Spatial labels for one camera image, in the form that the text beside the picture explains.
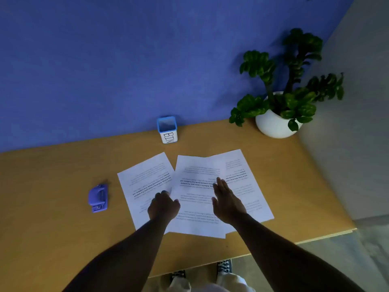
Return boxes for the person's right black sneaker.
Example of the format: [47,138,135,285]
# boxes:
[216,259,233,275]

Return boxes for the person's black sneaker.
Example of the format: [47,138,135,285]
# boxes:
[216,259,233,275]
[169,270,187,283]

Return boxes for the white printed paper sheet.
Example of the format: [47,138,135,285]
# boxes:
[117,152,176,232]
[209,149,275,233]
[165,155,236,239]

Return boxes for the green leafy plant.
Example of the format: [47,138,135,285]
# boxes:
[229,28,345,132]

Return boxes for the person's left black sneaker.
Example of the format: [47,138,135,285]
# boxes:
[169,270,187,283]

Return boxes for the person's left forearm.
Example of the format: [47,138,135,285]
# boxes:
[62,215,171,292]

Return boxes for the purple hole punch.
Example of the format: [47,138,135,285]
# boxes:
[88,184,109,214]

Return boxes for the person's right forearm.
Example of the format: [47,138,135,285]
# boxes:
[228,211,365,292]

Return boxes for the person's left hand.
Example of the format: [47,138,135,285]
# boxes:
[147,190,181,224]

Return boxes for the blue and white square bin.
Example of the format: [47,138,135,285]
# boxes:
[156,116,178,144]

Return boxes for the person's right hand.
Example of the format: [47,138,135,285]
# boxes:
[212,176,247,225]

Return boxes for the round white plant pot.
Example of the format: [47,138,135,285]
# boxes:
[255,91,304,139]

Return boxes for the cream trousers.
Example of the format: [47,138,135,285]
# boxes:
[165,272,256,292]

